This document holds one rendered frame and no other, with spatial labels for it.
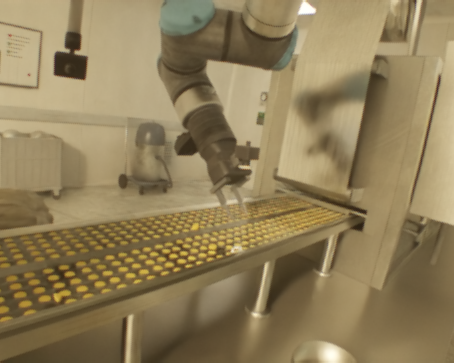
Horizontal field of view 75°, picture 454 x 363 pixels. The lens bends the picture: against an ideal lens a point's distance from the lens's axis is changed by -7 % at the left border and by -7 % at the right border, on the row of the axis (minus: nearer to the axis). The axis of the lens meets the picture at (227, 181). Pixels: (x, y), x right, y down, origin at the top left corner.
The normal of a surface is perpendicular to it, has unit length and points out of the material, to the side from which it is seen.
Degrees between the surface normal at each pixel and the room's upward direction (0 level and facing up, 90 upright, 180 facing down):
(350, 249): 90
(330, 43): 71
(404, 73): 90
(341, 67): 90
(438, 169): 90
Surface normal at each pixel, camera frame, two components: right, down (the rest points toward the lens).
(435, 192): -0.68, 0.05
